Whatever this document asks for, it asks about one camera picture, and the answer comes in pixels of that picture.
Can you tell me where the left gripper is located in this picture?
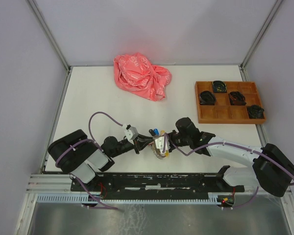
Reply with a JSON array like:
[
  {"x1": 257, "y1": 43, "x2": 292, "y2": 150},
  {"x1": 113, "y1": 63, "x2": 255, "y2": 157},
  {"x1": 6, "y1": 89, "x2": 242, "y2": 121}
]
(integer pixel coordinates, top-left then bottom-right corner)
[{"x1": 110, "y1": 133, "x2": 154, "y2": 158}]

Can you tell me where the key organiser ring with keys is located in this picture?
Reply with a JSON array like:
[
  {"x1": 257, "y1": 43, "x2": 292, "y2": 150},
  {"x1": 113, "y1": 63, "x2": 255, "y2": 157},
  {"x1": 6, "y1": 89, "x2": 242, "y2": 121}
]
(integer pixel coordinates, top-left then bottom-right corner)
[{"x1": 148, "y1": 127, "x2": 171, "y2": 160}]

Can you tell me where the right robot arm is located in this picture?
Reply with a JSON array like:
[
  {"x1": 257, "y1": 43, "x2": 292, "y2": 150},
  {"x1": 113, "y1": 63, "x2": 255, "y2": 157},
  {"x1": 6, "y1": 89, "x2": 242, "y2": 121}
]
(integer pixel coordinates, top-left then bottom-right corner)
[{"x1": 160, "y1": 117, "x2": 294, "y2": 197}]

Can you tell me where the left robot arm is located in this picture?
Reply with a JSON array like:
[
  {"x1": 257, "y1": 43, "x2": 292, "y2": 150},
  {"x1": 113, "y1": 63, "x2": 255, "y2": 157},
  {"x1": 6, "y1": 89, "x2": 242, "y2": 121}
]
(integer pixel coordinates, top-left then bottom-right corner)
[{"x1": 48, "y1": 129, "x2": 153, "y2": 191}]

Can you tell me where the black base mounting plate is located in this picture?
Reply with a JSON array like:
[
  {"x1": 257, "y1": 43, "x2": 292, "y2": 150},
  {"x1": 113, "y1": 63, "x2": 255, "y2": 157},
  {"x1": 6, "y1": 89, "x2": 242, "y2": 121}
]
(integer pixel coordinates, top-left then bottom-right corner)
[{"x1": 85, "y1": 172, "x2": 245, "y2": 200}]

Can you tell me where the black coiled item left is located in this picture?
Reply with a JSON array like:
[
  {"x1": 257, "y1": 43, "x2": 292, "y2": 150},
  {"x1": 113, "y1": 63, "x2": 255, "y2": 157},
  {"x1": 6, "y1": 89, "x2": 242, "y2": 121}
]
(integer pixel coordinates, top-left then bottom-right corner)
[{"x1": 198, "y1": 91, "x2": 217, "y2": 105}]

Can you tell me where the black coiled item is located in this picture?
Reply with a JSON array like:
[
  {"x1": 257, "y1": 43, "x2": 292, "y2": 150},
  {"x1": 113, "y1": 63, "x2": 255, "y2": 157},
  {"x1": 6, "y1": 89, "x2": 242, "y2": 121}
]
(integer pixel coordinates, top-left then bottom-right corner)
[
  {"x1": 212, "y1": 80, "x2": 227, "y2": 93},
  {"x1": 247, "y1": 105, "x2": 264, "y2": 119},
  {"x1": 228, "y1": 91, "x2": 246, "y2": 106},
  {"x1": 198, "y1": 91, "x2": 217, "y2": 105}
]

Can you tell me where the wooden compartment tray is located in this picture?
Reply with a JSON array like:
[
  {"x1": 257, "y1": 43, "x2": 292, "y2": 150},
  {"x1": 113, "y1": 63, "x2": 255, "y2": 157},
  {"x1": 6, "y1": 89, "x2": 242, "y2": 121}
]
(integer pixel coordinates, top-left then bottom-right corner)
[{"x1": 195, "y1": 81, "x2": 266, "y2": 124}]

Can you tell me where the black coiled item top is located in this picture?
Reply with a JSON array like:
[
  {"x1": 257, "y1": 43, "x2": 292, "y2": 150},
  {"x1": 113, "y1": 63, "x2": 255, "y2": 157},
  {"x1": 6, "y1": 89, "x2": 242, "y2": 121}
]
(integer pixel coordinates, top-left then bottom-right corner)
[{"x1": 212, "y1": 80, "x2": 227, "y2": 93}]

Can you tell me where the crumpled pink plastic bag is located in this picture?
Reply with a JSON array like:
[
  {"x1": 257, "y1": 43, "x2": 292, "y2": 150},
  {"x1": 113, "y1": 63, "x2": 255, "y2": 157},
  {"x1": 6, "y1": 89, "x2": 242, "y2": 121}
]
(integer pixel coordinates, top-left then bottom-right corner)
[{"x1": 113, "y1": 52, "x2": 172, "y2": 101}]

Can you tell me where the black coiled item middle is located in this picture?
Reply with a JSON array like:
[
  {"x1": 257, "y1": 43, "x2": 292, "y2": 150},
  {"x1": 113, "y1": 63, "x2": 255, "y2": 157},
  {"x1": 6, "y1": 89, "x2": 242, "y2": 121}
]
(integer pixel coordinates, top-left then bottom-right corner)
[{"x1": 228, "y1": 91, "x2": 246, "y2": 106}]

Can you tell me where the black coiled item right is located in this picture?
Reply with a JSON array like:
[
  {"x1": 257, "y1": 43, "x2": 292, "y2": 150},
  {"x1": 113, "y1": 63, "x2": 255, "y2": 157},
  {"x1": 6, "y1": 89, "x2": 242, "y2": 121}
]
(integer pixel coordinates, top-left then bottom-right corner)
[{"x1": 247, "y1": 105, "x2": 264, "y2": 119}]

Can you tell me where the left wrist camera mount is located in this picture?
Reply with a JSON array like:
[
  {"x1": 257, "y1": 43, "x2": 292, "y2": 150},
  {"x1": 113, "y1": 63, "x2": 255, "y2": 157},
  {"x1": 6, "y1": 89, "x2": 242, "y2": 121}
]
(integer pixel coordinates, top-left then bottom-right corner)
[{"x1": 122, "y1": 124, "x2": 139, "y2": 141}]

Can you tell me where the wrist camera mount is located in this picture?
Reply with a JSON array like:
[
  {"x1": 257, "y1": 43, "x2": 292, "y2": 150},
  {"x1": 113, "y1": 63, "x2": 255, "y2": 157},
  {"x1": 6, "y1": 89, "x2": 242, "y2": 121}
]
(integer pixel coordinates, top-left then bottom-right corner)
[
  {"x1": 122, "y1": 124, "x2": 139, "y2": 141},
  {"x1": 154, "y1": 135, "x2": 169, "y2": 152}
]

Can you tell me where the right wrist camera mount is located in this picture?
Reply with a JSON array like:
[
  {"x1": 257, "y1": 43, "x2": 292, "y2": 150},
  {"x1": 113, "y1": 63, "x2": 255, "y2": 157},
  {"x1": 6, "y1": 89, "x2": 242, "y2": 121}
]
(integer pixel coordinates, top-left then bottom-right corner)
[{"x1": 154, "y1": 135, "x2": 169, "y2": 152}]

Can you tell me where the white slotted cable duct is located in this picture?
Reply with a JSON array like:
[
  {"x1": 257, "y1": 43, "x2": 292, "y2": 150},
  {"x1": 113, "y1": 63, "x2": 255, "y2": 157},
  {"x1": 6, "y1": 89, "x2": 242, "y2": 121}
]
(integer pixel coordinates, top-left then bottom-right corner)
[{"x1": 36, "y1": 192, "x2": 223, "y2": 204}]

